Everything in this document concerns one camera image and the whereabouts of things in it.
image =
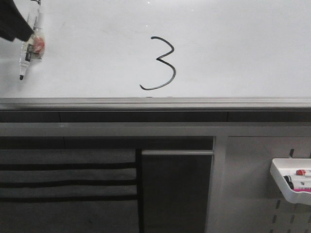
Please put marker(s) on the red capped marker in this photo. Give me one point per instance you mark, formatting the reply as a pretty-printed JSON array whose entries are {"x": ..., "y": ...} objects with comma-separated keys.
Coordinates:
[{"x": 304, "y": 172}]

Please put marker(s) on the white dry-erase marker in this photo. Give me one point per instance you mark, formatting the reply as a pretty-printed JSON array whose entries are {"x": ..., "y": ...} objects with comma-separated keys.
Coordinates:
[{"x": 35, "y": 46}]

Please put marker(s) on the white plastic tray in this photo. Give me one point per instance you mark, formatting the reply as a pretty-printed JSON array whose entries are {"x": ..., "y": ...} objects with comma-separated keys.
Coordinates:
[{"x": 281, "y": 167}]

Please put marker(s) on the grey pegboard panel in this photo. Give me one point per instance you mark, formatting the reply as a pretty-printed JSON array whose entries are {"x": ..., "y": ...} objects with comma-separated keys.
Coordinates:
[{"x": 243, "y": 196}]

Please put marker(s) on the white whiteboard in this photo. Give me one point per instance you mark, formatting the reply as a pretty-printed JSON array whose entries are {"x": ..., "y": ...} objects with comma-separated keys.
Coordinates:
[{"x": 165, "y": 54}]

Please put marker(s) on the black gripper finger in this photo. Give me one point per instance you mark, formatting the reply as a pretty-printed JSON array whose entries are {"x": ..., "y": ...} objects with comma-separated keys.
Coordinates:
[{"x": 12, "y": 24}]

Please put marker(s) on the grey fabric pocket organizer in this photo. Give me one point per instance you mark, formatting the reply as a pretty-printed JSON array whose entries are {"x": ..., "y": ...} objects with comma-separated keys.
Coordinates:
[{"x": 70, "y": 191}]

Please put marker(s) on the dark grey cabinet panel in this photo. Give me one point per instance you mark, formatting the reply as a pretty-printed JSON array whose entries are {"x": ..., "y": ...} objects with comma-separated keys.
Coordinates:
[{"x": 175, "y": 189}]

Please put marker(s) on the black capped marker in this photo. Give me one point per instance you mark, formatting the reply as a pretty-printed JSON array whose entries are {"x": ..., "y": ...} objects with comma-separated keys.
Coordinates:
[{"x": 298, "y": 182}]

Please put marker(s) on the pink label marker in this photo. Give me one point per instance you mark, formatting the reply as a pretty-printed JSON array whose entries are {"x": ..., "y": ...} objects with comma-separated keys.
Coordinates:
[{"x": 302, "y": 189}]

